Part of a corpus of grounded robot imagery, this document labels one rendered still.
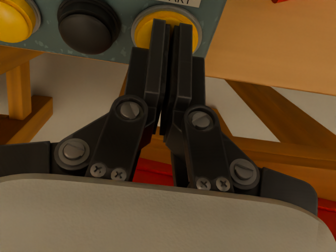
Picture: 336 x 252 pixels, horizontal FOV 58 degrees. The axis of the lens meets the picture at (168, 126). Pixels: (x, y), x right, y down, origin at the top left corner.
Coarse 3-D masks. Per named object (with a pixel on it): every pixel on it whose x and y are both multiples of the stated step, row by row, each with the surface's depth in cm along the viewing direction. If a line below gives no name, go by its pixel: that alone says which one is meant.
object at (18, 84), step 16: (0, 48) 67; (16, 48) 75; (0, 64) 67; (16, 64) 76; (16, 80) 83; (16, 96) 85; (32, 96) 107; (48, 96) 109; (16, 112) 87; (32, 112) 94; (48, 112) 107; (0, 128) 81; (16, 128) 83; (32, 128) 92; (0, 144) 74
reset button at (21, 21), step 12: (0, 0) 12; (12, 0) 12; (24, 0) 13; (0, 12) 12; (12, 12) 12; (24, 12) 12; (0, 24) 13; (12, 24) 13; (24, 24) 13; (0, 36) 13; (12, 36) 13; (24, 36) 13
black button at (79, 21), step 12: (72, 12) 12; (84, 12) 12; (96, 12) 12; (60, 24) 13; (72, 24) 12; (84, 24) 12; (96, 24) 12; (108, 24) 13; (72, 36) 13; (84, 36) 13; (96, 36) 13; (108, 36) 13; (72, 48) 14; (84, 48) 13; (96, 48) 13
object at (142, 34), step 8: (152, 16) 13; (160, 16) 13; (168, 16) 13; (176, 16) 13; (184, 16) 13; (144, 24) 13; (176, 24) 13; (192, 24) 13; (136, 32) 14; (144, 32) 13; (192, 32) 13; (136, 40) 14; (144, 40) 13; (192, 40) 13; (168, 48) 14; (192, 48) 14
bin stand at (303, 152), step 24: (240, 96) 75; (264, 96) 61; (264, 120) 59; (288, 120) 50; (312, 120) 50; (240, 144) 35; (264, 144) 36; (288, 144) 37; (312, 144) 43; (288, 168) 32; (312, 168) 32
